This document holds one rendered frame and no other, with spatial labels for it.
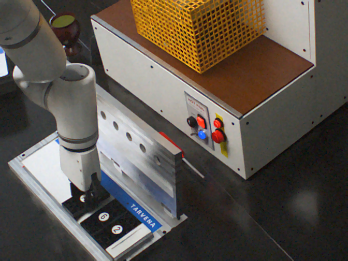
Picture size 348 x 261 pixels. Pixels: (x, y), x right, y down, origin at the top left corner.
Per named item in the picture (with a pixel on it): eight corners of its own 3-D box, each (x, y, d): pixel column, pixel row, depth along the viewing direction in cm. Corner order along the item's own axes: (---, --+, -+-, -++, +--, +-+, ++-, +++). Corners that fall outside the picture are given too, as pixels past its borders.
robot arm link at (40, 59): (-43, 25, 119) (31, 110, 144) (18, 52, 111) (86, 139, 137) (-13, -13, 121) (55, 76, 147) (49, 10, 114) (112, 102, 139)
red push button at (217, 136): (210, 140, 151) (208, 129, 149) (217, 135, 152) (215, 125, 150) (221, 148, 149) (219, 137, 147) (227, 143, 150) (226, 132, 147)
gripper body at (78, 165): (50, 130, 143) (55, 171, 150) (76, 155, 137) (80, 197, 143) (80, 117, 147) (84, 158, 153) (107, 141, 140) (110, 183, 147)
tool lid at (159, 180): (56, 59, 160) (63, 57, 161) (66, 124, 172) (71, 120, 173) (174, 155, 133) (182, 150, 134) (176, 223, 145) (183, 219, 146)
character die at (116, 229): (93, 238, 146) (91, 235, 145) (129, 213, 149) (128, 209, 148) (106, 252, 143) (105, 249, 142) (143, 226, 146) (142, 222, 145)
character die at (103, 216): (81, 226, 149) (79, 222, 148) (116, 201, 152) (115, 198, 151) (93, 239, 146) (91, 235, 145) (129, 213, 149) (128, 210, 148)
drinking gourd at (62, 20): (59, 43, 201) (49, 13, 194) (87, 39, 201) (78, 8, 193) (56, 61, 195) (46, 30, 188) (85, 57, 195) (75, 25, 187)
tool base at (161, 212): (10, 169, 167) (5, 158, 165) (77, 125, 175) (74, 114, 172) (112, 279, 140) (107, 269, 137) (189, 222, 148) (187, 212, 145)
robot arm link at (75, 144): (48, 124, 141) (49, 135, 143) (71, 145, 136) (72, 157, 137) (83, 109, 145) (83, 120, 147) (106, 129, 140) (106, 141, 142)
